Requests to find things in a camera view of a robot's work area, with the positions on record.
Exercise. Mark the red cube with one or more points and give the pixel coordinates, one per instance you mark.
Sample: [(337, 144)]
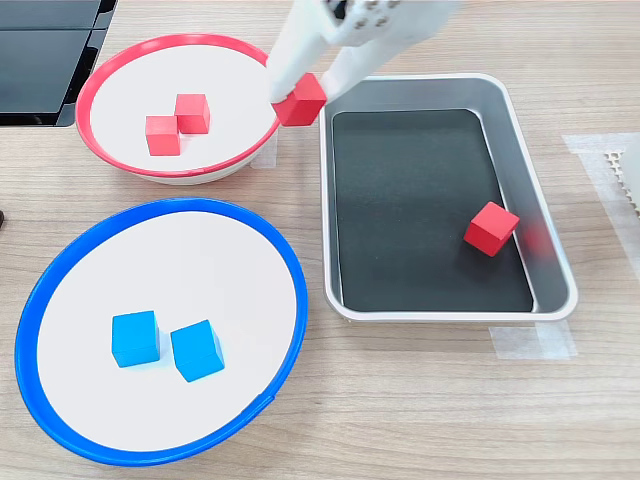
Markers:
[(491, 230), (193, 114), (305, 107), (163, 136)]

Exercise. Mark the blue cube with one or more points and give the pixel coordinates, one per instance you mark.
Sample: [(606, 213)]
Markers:
[(135, 340), (197, 351)]

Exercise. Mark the red-rimmed white plate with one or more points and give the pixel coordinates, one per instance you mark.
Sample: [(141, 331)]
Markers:
[(225, 125)]

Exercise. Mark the clear tape strip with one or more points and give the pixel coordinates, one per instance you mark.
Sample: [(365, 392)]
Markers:
[(515, 342), (267, 155)]

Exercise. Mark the black tray mat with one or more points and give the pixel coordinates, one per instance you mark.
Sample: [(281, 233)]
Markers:
[(380, 200)]

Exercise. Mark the steel tray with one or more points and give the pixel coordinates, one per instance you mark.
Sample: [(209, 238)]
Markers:
[(525, 165)]

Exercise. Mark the translucent pale sheet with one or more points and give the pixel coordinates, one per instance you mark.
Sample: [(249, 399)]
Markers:
[(595, 165)]

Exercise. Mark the blue-rimmed white plate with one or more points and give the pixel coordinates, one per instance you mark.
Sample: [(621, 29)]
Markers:
[(200, 275)]

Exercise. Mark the black glossy panel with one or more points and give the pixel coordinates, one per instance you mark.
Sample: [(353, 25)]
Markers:
[(40, 75)]

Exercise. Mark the pale perforated base plate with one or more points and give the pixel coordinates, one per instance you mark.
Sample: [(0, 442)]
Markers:
[(614, 162)]

